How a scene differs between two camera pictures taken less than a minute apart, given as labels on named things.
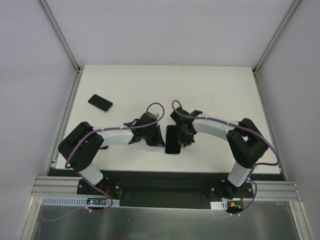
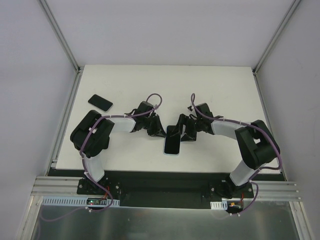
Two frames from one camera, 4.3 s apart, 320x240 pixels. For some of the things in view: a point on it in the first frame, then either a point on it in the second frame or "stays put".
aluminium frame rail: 67,186 stays put
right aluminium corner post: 274,38 stays put
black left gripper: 155,138 -> 153,123
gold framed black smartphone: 172,146 stays put
